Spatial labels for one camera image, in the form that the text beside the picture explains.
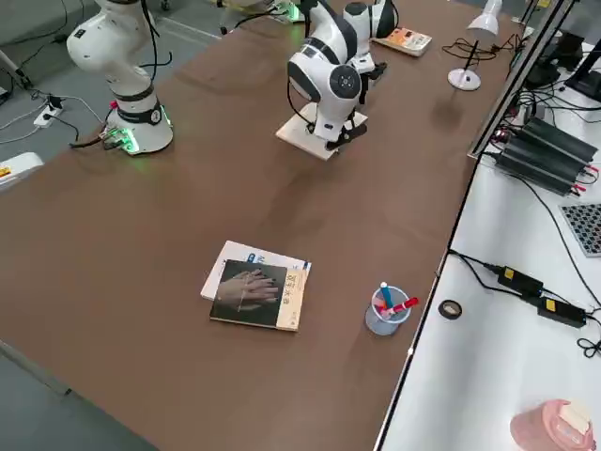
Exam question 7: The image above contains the dark hands cover book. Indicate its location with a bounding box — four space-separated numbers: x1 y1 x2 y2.
209 258 309 334

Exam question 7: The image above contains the red white pen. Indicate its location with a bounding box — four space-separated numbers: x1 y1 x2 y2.
388 296 420 317

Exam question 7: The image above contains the black lamp cable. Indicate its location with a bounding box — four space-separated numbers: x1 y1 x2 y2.
440 35 530 61

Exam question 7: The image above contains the black arm base cable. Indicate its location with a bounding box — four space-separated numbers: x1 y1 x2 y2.
69 106 116 150

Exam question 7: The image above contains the clear plastic pen cup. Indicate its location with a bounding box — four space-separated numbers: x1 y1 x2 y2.
364 286 411 336

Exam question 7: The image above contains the white power strip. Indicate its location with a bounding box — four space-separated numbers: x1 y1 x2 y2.
32 105 65 129

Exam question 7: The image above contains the black ribbed power supply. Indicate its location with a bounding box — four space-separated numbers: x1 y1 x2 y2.
493 117 601 196

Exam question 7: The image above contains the orange illustrated cover book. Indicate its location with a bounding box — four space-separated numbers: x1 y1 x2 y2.
374 26 434 54

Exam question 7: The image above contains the white desk lamp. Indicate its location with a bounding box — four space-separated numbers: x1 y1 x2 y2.
447 0 504 91

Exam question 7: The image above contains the pink cup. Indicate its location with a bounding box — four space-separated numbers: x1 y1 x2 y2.
509 397 601 451

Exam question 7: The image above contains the white device with yellow label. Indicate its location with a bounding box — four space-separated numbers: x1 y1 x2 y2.
0 150 46 194

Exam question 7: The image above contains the white blue print book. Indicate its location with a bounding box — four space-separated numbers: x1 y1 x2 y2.
200 240 313 302

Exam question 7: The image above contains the white side desk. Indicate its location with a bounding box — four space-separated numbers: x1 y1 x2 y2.
375 0 601 451

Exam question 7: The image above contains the black tape roll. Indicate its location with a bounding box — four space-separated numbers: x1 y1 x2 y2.
438 299 464 322

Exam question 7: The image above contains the black power adapter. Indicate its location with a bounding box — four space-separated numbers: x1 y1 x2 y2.
497 265 546 296
536 294 589 329

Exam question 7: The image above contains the aluminium frame post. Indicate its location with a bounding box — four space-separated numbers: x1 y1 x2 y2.
467 0 572 160

